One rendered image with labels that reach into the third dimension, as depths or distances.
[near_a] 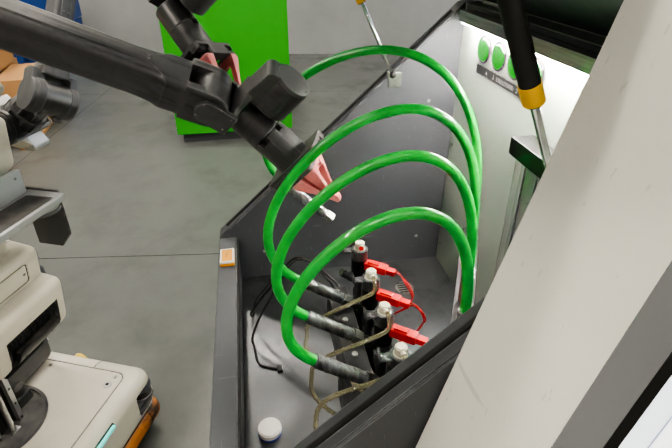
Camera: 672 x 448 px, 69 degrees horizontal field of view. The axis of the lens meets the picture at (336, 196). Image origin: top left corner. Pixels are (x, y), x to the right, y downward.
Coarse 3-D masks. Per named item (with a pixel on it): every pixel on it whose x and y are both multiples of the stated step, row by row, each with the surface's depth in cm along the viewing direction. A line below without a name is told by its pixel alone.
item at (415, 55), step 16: (368, 48) 75; (384, 48) 74; (400, 48) 74; (320, 64) 78; (432, 64) 74; (448, 80) 74; (464, 96) 75; (464, 112) 77; (480, 144) 78; (480, 160) 79; (480, 176) 81; (480, 192) 82
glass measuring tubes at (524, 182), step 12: (516, 144) 76; (528, 144) 75; (516, 156) 77; (528, 156) 73; (540, 156) 71; (516, 168) 78; (528, 168) 74; (540, 168) 71; (516, 180) 79; (528, 180) 75; (516, 192) 80; (528, 192) 76; (516, 204) 81; (528, 204) 77; (516, 216) 82; (504, 228) 84; (516, 228) 80; (504, 240) 85; (504, 252) 86
